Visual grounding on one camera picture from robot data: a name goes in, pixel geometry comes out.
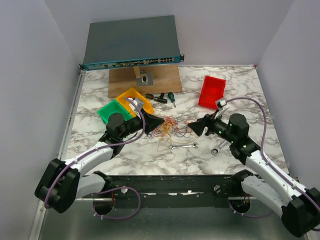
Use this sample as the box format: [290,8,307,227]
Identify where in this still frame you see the silver ratchet wrench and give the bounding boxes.
[211,140,228,156]

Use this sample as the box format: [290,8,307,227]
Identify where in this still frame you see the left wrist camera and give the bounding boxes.
[128,98,144,110]

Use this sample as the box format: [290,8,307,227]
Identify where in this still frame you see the green plastic bin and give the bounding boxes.
[97,99,133,124]

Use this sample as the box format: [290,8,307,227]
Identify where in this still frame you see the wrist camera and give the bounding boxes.
[215,98,230,118]
[128,98,144,110]

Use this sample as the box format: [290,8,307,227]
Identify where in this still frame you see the wooden board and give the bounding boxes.
[108,64,183,98]

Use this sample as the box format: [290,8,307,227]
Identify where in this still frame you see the silver open-end wrench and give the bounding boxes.
[169,142,198,150]

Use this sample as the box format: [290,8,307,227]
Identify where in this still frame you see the green handle screwdriver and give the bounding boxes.
[167,92,176,107]

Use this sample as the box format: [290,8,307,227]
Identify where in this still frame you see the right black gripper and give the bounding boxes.
[188,108,236,144]

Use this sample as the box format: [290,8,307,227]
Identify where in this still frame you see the black socket adapter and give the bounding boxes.
[153,92,168,104]

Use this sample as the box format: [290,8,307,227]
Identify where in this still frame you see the yellow plastic bin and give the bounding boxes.
[115,87,154,118]

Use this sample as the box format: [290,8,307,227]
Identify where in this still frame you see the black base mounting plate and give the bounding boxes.
[79,174,261,208]

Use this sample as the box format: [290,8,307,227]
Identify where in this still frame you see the red plastic bin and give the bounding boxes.
[198,75,226,110]

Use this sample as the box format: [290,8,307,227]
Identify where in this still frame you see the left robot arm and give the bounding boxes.
[34,111,165,213]

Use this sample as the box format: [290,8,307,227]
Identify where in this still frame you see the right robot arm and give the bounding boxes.
[188,113,320,238]

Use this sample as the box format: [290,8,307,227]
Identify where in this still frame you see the grey blue network switch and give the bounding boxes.
[81,15,185,71]

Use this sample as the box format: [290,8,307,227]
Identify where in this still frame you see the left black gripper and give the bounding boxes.
[119,108,165,139]

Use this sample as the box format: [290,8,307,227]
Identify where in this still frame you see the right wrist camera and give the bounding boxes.
[215,98,230,118]

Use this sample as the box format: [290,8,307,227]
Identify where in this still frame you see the colourful thin wires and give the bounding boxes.
[145,114,198,152]

